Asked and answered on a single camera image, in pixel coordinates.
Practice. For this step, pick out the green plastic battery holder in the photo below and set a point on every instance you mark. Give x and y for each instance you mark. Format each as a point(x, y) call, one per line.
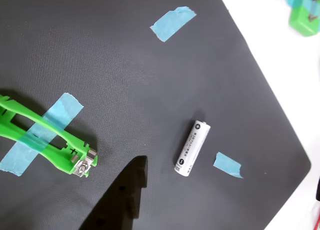
point(58, 162)

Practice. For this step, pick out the green plastic block with screw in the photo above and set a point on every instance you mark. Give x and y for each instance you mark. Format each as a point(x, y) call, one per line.
point(302, 24)

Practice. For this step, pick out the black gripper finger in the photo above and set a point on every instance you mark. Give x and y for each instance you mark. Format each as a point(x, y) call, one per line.
point(117, 202)

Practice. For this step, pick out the white AA battery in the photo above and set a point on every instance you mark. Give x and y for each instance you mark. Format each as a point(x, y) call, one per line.
point(191, 149)

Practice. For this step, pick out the long blue masking tape strip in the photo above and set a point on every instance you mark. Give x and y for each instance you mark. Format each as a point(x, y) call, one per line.
point(65, 107)

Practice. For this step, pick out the dark grey textured mat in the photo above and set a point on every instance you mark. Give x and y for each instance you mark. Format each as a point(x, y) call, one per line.
point(125, 77)

